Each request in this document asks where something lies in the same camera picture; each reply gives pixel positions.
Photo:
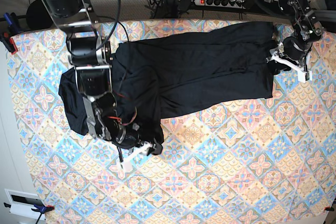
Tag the white floor outlet box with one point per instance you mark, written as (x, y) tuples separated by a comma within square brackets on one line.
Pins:
[(21, 203)]

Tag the red black clamp left edge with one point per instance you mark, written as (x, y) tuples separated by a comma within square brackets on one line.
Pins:
[(8, 43)]

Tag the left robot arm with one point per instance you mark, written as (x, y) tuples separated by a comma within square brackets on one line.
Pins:
[(304, 22)]

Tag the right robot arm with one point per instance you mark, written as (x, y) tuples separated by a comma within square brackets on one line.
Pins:
[(89, 53)]

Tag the white power strip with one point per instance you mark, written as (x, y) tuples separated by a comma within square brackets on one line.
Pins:
[(220, 3)]

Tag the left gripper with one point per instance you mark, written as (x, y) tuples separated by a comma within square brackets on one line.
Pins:
[(289, 54)]

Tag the blue clamp upper left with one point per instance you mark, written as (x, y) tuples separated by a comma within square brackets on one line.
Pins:
[(13, 23)]

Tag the patterned tablecloth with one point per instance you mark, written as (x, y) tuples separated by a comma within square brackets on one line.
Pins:
[(245, 161)]

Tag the black round stool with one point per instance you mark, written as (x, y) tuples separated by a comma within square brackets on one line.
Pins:
[(37, 17)]

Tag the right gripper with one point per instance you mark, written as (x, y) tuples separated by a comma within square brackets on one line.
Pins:
[(133, 140)]

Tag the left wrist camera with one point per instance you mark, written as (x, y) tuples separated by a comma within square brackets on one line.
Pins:
[(304, 76)]

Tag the red clamp lower right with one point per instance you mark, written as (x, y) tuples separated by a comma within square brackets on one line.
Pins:
[(329, 208)]

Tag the blue clamp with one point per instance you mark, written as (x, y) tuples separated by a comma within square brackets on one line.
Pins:
[(13, 23), (39, 209)]

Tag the blue clamp lower left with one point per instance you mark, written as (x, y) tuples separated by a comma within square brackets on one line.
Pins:
[(39, 209)]

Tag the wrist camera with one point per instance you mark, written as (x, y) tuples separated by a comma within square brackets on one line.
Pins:
[(126, 166), (304, 76)]

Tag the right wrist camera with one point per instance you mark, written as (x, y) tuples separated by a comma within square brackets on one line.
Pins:
[(126, 166)]

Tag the black t-shirt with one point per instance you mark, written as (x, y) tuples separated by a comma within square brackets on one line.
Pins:
[(180, 74)]

